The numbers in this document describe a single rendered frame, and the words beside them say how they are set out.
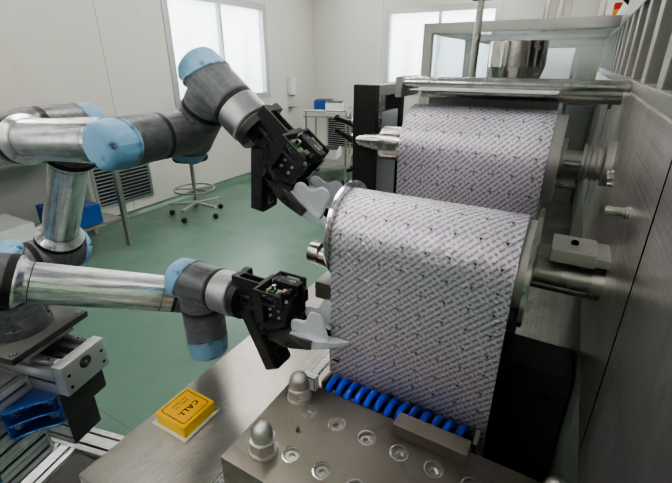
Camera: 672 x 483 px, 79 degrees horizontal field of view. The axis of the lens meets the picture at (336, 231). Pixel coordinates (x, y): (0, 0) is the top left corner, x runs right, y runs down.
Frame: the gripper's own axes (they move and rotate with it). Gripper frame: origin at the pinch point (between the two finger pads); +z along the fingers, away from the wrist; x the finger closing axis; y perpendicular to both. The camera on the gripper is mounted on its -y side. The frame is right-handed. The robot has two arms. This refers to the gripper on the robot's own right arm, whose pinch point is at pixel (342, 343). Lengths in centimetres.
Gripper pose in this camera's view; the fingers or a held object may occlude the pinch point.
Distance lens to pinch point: 63.6
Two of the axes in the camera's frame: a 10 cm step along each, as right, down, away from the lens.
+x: 4.9, -3.3, 8.0
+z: 8.7, 1.9, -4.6
